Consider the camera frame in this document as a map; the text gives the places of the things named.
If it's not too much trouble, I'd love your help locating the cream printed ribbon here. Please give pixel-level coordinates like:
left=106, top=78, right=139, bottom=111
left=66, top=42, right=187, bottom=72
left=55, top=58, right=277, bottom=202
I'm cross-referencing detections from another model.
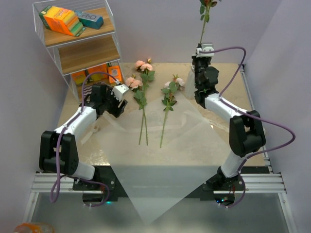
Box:
left=80, top=122, right=100, bottom=145

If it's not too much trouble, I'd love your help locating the white wrapping paper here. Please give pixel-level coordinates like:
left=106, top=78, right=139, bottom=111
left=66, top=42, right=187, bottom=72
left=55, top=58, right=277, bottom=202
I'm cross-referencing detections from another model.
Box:
left=94, top=93, right=230, bottom=224

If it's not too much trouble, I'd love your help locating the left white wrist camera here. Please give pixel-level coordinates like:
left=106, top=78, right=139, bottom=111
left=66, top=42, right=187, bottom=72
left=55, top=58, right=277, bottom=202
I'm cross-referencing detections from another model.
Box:
left=112, top=84, right=129, bottom=101

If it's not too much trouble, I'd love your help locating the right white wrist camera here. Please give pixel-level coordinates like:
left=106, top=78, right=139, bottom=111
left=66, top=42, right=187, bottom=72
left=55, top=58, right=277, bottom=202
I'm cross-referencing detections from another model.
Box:
left=201, top=43, right=214, bottom=58

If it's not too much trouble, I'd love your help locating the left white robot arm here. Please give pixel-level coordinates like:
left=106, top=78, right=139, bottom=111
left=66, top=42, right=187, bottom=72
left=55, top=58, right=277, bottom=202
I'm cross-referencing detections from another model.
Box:
left=39, top=84, right=129, bottom=190

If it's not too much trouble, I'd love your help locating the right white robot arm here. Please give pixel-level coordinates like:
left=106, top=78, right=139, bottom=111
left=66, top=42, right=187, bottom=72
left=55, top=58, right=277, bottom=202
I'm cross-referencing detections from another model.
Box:
left=192, top=43, right=266, bottom=191

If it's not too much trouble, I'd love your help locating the orange plastic bag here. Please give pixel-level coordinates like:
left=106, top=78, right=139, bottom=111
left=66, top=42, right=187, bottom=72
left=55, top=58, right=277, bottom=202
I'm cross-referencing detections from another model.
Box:
left=13, top=222, right=55, bottom=233

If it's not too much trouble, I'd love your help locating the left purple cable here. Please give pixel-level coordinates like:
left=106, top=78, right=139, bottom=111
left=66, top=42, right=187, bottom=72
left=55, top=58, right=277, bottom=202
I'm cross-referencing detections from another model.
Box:
left=50, top=72, right=122, bottom=208

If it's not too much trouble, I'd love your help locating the pink rose stem back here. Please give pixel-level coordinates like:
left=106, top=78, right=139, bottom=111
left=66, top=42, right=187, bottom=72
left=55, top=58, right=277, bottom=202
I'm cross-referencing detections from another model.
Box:
left=135, top=58, right=156, bottom=146

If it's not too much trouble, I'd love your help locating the white ribbed vase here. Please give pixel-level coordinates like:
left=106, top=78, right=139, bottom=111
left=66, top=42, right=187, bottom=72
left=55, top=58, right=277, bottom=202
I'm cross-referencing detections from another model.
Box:
left=184, top=66, right=196, bottom=100

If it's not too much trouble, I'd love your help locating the orange yellow sponge pack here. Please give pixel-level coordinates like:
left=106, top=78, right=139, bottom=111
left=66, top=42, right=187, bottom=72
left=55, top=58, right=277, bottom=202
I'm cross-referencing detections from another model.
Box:
left=71, top=71, right=86, bottom=86

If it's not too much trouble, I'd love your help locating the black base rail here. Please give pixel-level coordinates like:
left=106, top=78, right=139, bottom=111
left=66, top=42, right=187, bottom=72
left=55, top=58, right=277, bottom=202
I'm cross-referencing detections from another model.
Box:
left=72, top=166, right=268, bottom=206

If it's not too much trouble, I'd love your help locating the purple black zigzag potholder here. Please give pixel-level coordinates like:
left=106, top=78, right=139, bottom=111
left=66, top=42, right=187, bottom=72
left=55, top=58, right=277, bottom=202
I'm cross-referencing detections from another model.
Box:
left=83, top=85, right=93, bottom=98

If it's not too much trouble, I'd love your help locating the orange sponge box lower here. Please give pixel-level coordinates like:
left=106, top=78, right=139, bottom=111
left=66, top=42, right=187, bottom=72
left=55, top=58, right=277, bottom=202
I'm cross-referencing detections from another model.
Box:
left=108, top=65, right=122, bottom=82

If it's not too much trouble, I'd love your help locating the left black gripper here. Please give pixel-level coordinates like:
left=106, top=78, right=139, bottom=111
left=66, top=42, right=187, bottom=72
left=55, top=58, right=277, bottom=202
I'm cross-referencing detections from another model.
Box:
left=102, top=88, right=127, bottom=118

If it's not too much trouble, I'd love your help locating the teal rectangular box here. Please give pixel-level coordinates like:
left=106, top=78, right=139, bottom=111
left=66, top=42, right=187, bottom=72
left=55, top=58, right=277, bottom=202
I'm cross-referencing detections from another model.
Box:
left=74, top=10, right=104, bottom=30

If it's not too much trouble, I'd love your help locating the white wire wooden shelf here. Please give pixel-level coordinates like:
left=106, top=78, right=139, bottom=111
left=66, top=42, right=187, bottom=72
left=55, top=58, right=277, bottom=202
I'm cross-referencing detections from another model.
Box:
left=32, top=0, right=122, bottom=98

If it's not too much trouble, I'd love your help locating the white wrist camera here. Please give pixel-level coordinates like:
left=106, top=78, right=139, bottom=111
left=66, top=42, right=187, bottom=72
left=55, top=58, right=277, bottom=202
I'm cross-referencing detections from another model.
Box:
left=201, top=43, right=214, bottom=58
left=112, top=84, right=129, bottom=101

